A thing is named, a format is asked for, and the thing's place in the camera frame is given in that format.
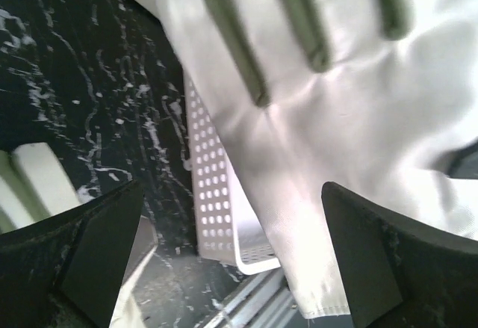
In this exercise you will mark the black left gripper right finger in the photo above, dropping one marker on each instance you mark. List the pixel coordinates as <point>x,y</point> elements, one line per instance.
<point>397,271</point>

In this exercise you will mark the white perforated storage basket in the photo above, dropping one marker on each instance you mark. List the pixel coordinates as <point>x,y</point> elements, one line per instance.
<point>228,230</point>

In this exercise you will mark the aluminium front rail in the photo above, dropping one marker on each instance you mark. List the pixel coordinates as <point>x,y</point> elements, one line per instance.
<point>169,286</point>

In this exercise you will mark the white glove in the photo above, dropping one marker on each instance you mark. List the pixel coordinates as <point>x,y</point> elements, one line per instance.
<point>34,186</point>
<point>375,95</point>

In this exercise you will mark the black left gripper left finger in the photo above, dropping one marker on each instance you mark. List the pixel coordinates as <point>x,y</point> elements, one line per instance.
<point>67,270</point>

